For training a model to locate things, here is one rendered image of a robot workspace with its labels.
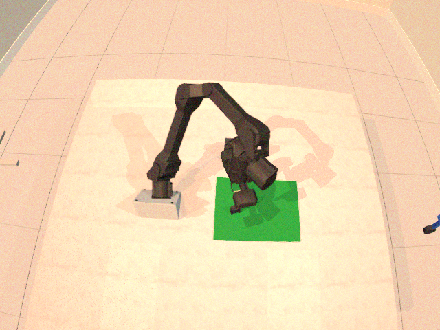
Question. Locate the dark brown cooling fan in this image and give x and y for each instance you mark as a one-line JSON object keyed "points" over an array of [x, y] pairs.
{"points": [[226, 146]]}

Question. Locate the green flat board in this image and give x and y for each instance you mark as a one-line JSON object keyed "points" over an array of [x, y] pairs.
{"points": [[275, 217]]}

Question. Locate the black cable with plug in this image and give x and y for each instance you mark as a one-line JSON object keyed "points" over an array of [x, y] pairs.
{"points": [[233, 208]]}

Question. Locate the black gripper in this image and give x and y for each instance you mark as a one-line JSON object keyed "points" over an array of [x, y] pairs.
{"points": [[246, 197]]}

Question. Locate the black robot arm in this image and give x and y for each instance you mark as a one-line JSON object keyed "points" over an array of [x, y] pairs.
{"points": [[250, 130]]}

